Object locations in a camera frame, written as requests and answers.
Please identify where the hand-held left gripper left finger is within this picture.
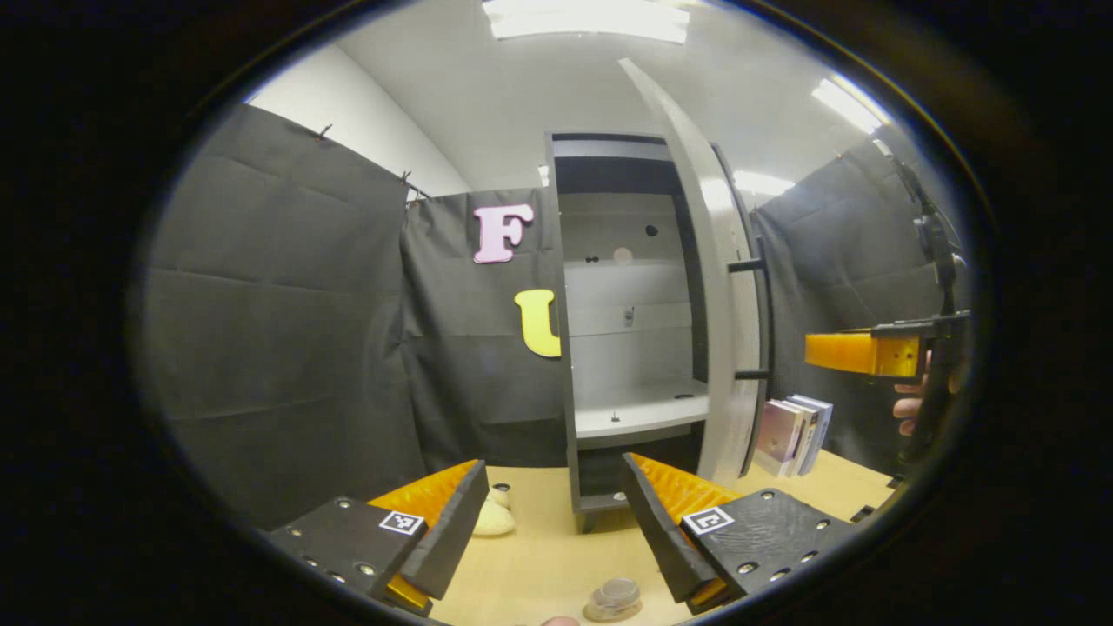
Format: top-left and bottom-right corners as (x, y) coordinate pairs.
(261, 459), (492, 620)

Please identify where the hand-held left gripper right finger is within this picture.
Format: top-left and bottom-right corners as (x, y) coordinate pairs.
(621, 452), (857, 616)

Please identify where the black door handle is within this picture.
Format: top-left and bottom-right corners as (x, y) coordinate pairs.
(729, 233), (776, 477)

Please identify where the light grey cabinet door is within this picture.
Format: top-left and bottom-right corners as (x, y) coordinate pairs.
(619, 57), (775, 488)

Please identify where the dark grey cabinet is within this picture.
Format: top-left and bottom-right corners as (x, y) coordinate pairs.
(543, 130), (723, 533)

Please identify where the yellow plush toy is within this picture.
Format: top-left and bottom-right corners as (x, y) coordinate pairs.
(472, 487), (517, 537)

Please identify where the blue spine book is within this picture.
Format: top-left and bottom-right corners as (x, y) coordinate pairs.
(796, 394), (834, 476)

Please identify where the grey spine book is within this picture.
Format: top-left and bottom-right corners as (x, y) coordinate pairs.
(783, 398), (820, 477)

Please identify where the white pink book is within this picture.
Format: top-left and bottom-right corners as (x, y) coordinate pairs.
(755, 400), (805, 475)

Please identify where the small ceiling light panel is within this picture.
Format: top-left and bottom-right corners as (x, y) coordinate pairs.
(733, 170), (796, 197)

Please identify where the long ceiling light panel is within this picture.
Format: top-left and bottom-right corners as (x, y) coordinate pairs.
(811, 74), (894, 133)

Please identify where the black backdrop cloth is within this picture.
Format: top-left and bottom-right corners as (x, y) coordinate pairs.
(139, 103), (970, 531)

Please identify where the large ceiling light panel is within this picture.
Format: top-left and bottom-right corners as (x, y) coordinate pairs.
(483, 0), (692, 44)

